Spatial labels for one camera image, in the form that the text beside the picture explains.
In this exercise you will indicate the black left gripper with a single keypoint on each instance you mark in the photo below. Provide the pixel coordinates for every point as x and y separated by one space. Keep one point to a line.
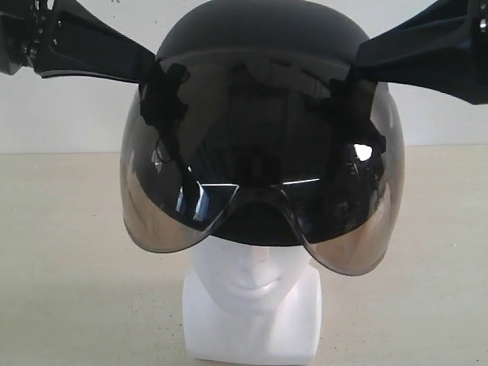
63 38

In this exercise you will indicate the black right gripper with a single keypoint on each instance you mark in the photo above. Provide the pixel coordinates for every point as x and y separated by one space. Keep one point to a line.
442 48

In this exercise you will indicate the black helmet with visor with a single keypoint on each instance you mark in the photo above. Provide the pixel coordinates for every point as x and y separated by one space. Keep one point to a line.
252 128

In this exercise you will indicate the white mannequin head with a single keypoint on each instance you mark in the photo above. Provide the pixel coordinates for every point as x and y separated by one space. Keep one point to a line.
231 285

